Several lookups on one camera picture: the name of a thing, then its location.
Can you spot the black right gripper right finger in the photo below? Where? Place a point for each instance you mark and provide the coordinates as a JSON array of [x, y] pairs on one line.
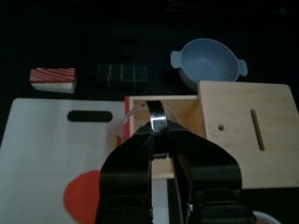
[[213, 178]]

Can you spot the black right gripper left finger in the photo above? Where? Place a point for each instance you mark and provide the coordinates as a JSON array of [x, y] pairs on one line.
[[126, 175]]

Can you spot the round metal dough cutter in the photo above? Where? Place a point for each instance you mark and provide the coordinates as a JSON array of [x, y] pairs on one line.
[[157, 118]]

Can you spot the flat red dough disc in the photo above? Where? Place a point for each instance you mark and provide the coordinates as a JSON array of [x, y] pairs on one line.
[[82, 197]]

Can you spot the wooden box with slot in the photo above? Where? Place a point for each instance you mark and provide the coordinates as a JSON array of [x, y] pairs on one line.
[[249, 131]]

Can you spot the white round object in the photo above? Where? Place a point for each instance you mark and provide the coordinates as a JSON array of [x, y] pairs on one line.
[[266, 217]]

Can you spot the white cutting board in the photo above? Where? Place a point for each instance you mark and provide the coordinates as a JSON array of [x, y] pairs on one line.
[[43, 157]]

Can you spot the dark green seaweed sushi toy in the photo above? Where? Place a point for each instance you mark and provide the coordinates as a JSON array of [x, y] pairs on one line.
[[122, 75]]

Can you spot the red striped salmon sushi toy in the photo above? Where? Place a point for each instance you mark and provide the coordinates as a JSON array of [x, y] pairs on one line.
[[54, 79]]

